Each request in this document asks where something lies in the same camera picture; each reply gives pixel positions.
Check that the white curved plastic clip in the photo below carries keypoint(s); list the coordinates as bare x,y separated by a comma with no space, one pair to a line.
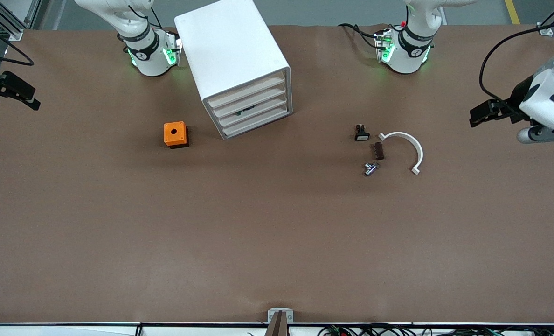
400,134

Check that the black white push switch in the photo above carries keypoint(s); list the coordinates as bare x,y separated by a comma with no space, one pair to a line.
362,136

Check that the silver metal fitting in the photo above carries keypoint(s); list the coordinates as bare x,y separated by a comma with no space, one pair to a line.
370,169

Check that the aluminium profile with bracket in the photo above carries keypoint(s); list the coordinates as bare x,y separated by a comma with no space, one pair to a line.
546,31

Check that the grey metal bracket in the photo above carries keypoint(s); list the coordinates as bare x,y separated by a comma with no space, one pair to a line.
272,313

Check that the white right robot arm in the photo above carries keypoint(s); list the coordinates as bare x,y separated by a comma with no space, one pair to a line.
148,58

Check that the orange box with hole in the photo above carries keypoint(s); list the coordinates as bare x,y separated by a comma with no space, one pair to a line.
174,133

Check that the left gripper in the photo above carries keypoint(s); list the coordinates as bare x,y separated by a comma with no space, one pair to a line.
515,100

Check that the aluminium frame profile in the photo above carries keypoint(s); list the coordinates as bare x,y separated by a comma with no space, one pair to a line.
16,32

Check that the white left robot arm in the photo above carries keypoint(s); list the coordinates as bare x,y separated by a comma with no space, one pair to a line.
410,51

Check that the small dark green part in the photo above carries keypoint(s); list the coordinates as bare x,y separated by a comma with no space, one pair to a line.
246,111

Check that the brown terminal block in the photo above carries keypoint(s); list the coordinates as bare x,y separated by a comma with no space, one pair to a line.
377,151

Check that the brown post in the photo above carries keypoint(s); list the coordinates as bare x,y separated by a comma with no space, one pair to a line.
279,326

